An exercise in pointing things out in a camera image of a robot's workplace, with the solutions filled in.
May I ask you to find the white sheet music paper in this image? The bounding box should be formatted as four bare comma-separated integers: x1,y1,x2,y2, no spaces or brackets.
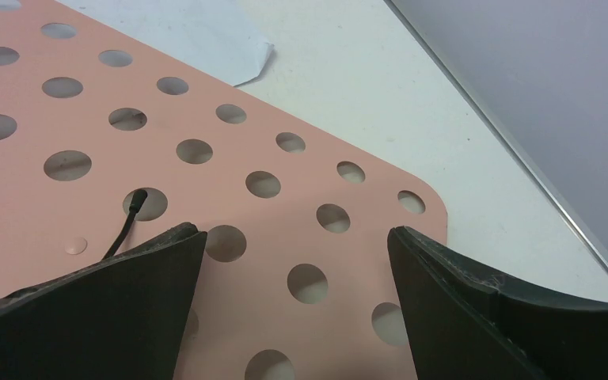
64,0,275,86

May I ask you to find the pink perforated music stand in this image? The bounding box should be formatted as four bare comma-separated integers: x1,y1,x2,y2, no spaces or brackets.
0,1,447,379

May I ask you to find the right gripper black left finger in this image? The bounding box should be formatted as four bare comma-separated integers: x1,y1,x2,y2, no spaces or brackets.
0,222,207,379

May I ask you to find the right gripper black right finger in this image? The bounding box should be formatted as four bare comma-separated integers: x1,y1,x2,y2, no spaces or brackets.
387,226,608,379

